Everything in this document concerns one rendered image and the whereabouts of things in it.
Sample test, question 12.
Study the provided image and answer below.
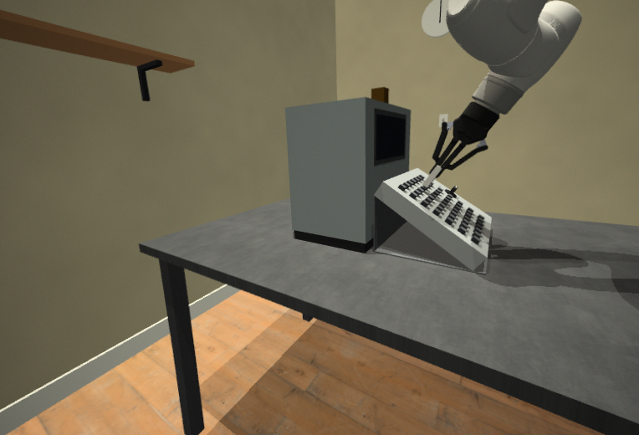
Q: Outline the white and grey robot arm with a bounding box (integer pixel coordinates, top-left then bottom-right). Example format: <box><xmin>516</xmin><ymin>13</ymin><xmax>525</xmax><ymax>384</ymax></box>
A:
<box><xmin>446</xmin><ymin>0</ymin><xmax>581</xmax><ymax>115</ymax></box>

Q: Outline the grey control console with keypad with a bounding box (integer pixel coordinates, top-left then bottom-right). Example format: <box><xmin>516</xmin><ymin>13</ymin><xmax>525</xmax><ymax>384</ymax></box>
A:
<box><xmin>285</xmin><ymin>87</ymin><xmax>492</xmax><ymax>275</ymax></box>

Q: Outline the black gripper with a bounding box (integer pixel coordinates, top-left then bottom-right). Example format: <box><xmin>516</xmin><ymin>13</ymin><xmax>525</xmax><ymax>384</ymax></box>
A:
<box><xmin>422</xmin><ymin>101</ymin><xmax>500</xmax><ymax>187</ymax></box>

